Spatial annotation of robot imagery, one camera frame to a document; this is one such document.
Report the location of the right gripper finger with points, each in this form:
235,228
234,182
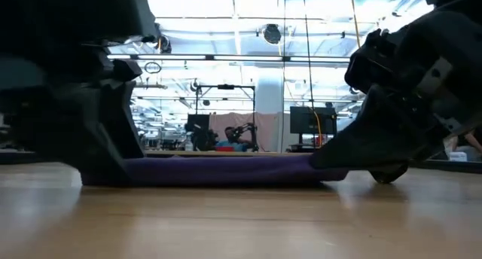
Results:
388,175
376,138

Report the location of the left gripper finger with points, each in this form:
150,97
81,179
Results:
86,138
124,119

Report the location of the purple towel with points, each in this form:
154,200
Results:
226,170

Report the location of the clear water bottle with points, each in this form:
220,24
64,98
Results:
188,144

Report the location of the white box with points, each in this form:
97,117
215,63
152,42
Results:
457,156

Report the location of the black monitor on stand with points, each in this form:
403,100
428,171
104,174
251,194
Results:
307,119

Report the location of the person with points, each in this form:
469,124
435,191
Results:
229,138
472,142

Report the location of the red box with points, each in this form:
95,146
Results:
224,149

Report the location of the pink curtain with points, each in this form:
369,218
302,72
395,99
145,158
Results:
263,127

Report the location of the long ceiling light bar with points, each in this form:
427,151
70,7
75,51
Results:
244,57

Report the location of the round black ceiling fixture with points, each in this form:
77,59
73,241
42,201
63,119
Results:
272,34

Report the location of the black aluminium table frame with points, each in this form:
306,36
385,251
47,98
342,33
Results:
463,165

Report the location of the black rig frame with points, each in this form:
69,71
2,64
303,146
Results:
226,87

